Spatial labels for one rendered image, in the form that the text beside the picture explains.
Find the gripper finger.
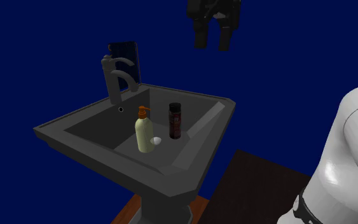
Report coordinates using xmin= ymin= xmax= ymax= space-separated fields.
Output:
xmin=217 ymin=24 xmax=234 ymax=52
xmin=193 ymin=21 xmax=210 ymax=49

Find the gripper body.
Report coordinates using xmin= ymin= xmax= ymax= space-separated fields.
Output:
xmin=186 ymin=0 xmax=242 ymax=31

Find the dark framed mirror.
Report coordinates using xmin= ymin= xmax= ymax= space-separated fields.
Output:
xmin=107 ymin=41 xmax=142 ymax=92

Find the dark red spray can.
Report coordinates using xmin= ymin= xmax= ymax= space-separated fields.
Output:
xmin=168 ymin=102 xmax=182 ymax=140

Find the grey faucet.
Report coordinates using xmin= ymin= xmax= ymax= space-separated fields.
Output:
xmin=100 ymin=53 xmax=140 ymax=105

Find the cream soap bottle orange pump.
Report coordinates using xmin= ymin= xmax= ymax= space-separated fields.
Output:
xmin=135 ymin=106 xmax=155 ymax=154

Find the grey pedestal sink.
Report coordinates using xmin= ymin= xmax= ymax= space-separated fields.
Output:
xmin=32 ymin=83 xmax=237 ymax=224

